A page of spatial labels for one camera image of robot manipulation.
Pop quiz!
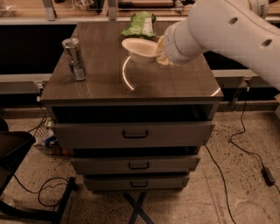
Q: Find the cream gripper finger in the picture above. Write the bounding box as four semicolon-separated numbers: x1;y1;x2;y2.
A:
155;36;172;66

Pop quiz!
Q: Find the white paper bowl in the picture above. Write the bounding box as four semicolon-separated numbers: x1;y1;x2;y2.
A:
122;38;157;64

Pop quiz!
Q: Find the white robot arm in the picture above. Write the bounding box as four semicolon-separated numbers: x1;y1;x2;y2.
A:
156;0;280;90

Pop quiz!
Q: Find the silver redbull can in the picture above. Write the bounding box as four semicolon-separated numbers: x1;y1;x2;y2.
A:
62;38;87;81

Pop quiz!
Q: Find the green chip bag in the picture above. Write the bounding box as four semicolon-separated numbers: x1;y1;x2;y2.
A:
122;11;157;39

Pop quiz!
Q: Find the grey drawer cabinet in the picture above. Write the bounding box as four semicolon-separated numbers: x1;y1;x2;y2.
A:
42;22;223;179

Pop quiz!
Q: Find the top grey drawer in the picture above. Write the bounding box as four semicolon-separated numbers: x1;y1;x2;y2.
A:
52;121;214;149

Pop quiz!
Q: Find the grey drawer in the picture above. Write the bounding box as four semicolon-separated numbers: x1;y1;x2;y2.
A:
84;175;189;192
52;121;214;149
71;155;200;175

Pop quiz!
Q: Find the middle grey drawer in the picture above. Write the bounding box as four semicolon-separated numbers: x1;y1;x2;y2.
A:
71;155;200;175

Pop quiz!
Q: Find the bottom grey drawer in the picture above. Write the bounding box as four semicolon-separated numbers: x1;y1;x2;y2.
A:
84;175;189;192

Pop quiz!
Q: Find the black chair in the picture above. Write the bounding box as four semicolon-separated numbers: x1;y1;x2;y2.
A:
0;118;78;224

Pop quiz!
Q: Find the wire basket with items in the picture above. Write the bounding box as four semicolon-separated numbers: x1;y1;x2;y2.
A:
34;122;70;157

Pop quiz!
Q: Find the black cable with adapter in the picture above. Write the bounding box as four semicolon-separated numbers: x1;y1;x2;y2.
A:
229;84;280;195

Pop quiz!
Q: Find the black cable under cabinet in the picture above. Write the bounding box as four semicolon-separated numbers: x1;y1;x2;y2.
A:
205;144;236;224

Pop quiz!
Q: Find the black floor cable left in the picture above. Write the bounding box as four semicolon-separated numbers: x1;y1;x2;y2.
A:
12;173;71;208

